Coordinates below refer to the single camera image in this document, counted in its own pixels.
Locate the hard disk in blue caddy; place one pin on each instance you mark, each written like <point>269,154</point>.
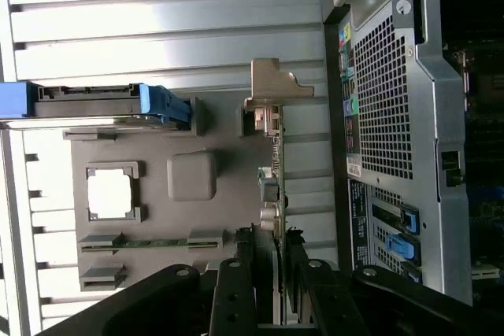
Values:
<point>90,108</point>

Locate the open PC case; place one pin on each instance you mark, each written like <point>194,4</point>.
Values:
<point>445,108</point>

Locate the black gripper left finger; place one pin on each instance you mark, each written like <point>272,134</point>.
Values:
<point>232,300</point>

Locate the green RAM stick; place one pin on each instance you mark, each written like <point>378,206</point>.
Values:
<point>157,242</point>

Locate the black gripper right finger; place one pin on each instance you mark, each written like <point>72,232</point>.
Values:
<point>334,304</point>

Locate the silver CPU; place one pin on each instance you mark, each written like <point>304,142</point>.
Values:
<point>110,194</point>

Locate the grey parts rack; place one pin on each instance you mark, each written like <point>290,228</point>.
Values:
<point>157,214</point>

